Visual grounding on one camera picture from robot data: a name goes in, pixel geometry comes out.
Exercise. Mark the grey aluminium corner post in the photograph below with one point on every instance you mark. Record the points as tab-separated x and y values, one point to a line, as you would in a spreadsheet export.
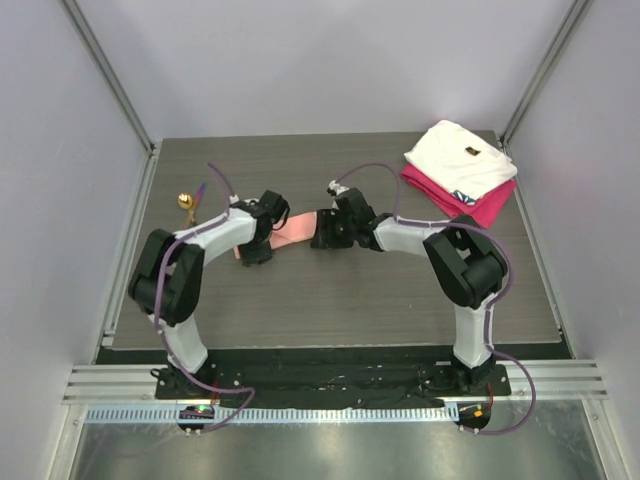
568	26

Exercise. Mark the gold spoon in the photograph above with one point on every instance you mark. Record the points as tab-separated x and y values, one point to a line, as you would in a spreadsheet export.
187	203

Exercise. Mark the magenta folded cloth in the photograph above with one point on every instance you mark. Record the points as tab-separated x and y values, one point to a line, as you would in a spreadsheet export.
484	210

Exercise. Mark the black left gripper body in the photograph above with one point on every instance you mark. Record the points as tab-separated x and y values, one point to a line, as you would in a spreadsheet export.
258	250

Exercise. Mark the white folded cloth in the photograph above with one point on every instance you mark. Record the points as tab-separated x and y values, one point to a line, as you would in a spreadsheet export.
460	162

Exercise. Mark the aluminium front rail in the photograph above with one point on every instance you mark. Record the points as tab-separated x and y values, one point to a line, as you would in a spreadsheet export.
129	384

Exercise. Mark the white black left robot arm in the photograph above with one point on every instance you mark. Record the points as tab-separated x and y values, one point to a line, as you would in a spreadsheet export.
166	282

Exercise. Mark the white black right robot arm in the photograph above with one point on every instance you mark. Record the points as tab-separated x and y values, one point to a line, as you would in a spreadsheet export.
469	266

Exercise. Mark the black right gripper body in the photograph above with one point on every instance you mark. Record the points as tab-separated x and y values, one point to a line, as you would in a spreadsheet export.
327	230

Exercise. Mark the white wrist camera connector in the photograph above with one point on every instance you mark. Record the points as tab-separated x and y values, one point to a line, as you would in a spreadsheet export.
335	188

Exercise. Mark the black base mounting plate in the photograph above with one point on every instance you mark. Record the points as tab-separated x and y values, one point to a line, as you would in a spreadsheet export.
332	378

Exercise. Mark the iridescent purple utensil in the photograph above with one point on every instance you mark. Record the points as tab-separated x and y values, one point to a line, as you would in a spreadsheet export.
198	198

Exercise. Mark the grey left corner post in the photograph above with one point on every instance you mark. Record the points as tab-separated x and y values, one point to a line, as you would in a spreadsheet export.
92	44

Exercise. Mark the pink satin napkin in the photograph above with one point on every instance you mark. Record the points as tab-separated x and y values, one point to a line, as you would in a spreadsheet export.
299	228

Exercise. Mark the white slotted cable duct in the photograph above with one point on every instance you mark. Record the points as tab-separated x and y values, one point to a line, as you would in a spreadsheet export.
183	414

